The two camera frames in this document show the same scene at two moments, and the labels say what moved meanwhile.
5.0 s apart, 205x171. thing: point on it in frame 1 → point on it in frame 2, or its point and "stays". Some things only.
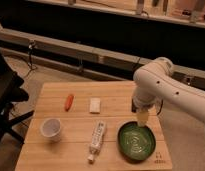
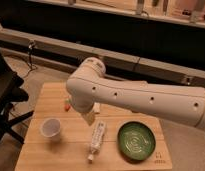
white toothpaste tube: x=97 y=139 stays
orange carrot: x=69 y=102 stays
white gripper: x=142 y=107 → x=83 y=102
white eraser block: x=95 y=105 stays
